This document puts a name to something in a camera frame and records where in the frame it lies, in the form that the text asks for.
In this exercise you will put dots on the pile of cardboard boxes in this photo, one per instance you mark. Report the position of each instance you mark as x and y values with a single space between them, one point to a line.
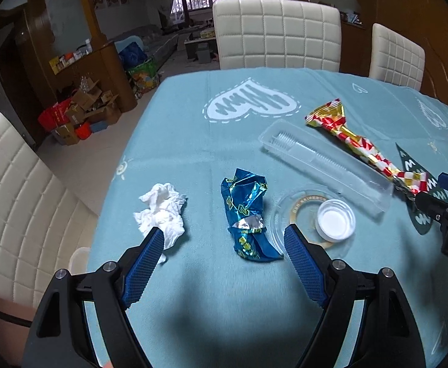
93 103

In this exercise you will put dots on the blue bag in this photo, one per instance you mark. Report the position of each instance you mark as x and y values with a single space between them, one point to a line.
132 53

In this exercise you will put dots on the teal printed tablecloth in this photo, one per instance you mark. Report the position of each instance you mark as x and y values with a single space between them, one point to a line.
208 153

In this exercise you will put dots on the red bag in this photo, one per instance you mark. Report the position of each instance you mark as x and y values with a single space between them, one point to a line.
53 117

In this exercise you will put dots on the orange bucket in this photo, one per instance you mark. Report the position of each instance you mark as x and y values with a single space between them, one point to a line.
83 132

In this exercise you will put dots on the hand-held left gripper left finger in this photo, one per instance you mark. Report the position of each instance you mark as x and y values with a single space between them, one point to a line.
145 268

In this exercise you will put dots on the clear round plastic lid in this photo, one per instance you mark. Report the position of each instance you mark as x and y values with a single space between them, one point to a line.
293 211

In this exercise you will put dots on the red yellow foil wrapper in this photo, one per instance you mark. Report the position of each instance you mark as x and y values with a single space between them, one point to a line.
358 145

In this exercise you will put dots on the clear plastic tray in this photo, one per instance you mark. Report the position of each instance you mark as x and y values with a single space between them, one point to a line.
323 161

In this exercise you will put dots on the white bottle cap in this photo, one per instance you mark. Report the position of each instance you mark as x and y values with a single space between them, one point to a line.
337 220

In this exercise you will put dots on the cream quilted chair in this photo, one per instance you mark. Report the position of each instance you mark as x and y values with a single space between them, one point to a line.
17 199
396 57
277 34

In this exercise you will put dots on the colourful shopping bag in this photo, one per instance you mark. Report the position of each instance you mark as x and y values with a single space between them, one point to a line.
143 76

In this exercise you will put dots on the grey sofa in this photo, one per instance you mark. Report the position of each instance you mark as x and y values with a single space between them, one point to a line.
158 44

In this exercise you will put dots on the blue foil candy wrapper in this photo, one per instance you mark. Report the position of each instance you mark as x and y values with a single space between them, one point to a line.
243 203

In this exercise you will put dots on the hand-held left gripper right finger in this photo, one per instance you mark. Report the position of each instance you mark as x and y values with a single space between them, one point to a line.
304 268

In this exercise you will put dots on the wooden partition cabinet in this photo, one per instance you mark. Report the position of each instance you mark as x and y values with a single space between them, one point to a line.
109 76

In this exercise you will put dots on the low coffee table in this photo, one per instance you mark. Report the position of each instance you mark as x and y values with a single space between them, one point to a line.
199 46

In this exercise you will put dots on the crumpled white tissue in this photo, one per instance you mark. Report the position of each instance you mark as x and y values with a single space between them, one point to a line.
162 207

